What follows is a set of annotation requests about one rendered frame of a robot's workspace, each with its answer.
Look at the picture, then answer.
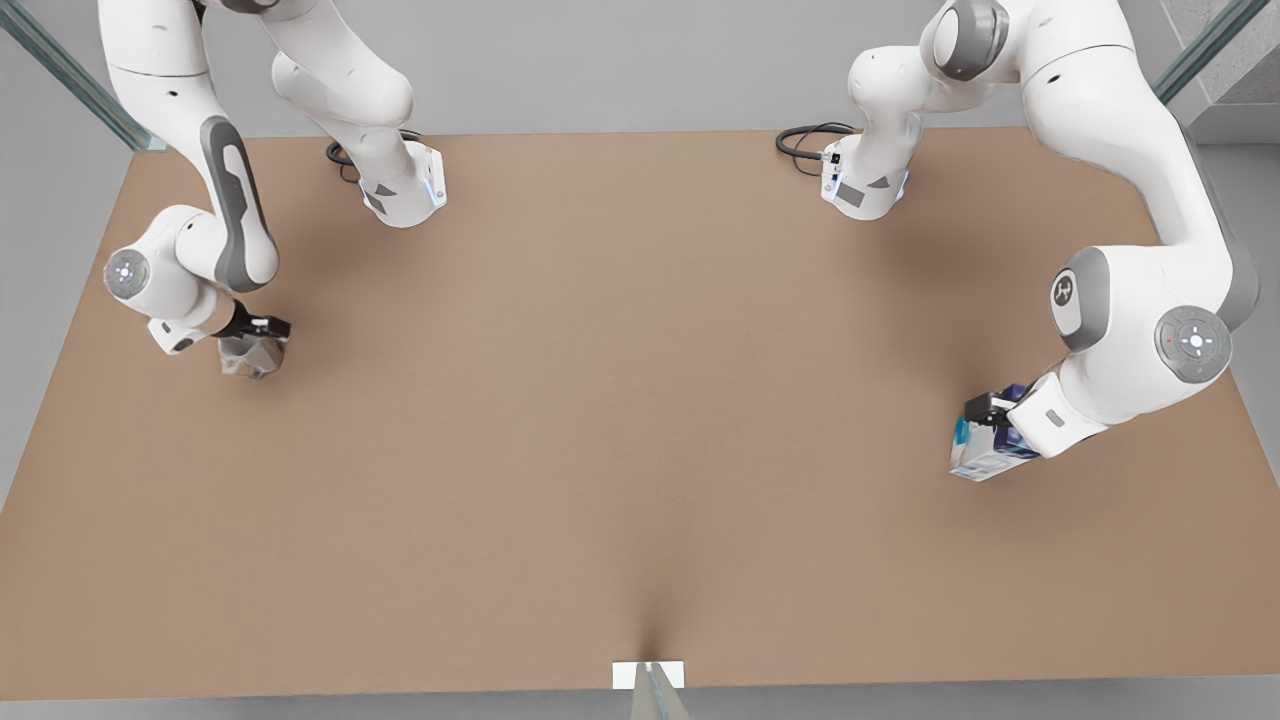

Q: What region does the black cable loop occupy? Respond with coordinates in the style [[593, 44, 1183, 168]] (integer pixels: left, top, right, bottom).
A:
[[776, 123, 857, 178], [326, 130, 423, 185]]

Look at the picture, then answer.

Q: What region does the blue and white carton box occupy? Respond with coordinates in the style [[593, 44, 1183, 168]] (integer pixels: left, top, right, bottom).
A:
[[949, 384, 1042, 483]]

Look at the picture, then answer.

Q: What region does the silver frame post with foot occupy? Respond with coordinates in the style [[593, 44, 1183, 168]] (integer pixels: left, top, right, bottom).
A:
[[613, 661, 691, 720]]

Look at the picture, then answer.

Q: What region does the clear glass cup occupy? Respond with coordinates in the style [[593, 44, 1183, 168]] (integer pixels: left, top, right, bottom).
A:
[[218, 334, 287, 380]]

